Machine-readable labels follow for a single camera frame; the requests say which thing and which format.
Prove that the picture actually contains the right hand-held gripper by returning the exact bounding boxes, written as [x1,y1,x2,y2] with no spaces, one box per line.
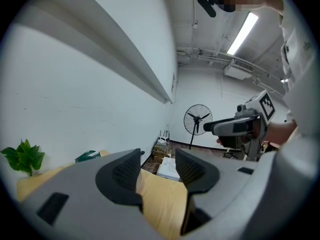
[203,90,276,162]

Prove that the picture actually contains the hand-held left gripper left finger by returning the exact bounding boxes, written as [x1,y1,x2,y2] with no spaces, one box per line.
[22,147,161,240]

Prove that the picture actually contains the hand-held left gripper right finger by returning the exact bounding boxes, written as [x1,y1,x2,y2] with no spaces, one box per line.
[174,147,261,221]

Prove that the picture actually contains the person's right forearm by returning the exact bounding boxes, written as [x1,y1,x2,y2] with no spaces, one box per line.
[265,119,299,145]

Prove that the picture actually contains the green cardboard box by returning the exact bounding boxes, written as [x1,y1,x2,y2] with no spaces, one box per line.
[74,149,101,164]

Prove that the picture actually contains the white cardboard box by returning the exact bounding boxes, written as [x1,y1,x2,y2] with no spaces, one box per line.
[156,157,181,183]

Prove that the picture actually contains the person's right hand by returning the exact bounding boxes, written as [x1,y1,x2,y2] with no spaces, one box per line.
[216,120,261,145]

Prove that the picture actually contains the black standing fan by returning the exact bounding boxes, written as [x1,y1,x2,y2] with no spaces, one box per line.
[183,104,214,150]

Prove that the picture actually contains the white ceiling air conditioner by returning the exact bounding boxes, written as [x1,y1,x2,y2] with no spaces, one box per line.
[223,58,256,80]

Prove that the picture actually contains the white router with antennas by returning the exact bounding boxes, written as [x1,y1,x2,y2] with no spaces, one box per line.
[158,130,171,145]

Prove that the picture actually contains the green leafy plant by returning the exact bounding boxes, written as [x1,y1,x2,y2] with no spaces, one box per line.
[0,138,46,177]

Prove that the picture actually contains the stack of brown cardboard boxes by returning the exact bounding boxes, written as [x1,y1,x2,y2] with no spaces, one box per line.
[151,138,174,163]

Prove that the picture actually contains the white ceiling conduit pipes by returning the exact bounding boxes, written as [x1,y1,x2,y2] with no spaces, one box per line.
[176,47,286,96]

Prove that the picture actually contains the person's white shirt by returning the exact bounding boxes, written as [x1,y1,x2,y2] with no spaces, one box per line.
[278,0,320,145]

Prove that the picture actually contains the long ceiling light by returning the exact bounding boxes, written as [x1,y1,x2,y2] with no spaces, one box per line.
[226,11,259,56]

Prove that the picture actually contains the black head-worn camera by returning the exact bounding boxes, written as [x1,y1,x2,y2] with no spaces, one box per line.
[196,0,217,19]

